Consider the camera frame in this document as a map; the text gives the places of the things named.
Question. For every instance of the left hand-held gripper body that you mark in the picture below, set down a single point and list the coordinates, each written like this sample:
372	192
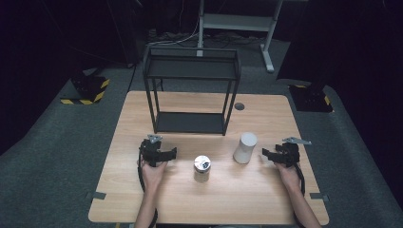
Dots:
151	151

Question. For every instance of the person's left hand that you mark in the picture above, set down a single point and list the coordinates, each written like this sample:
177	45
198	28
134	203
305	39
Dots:
152	176

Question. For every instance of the person's right hand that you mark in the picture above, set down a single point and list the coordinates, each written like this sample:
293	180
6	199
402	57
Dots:
289	177

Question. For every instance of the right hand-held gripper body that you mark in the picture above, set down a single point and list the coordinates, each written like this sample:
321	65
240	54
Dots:
290	153

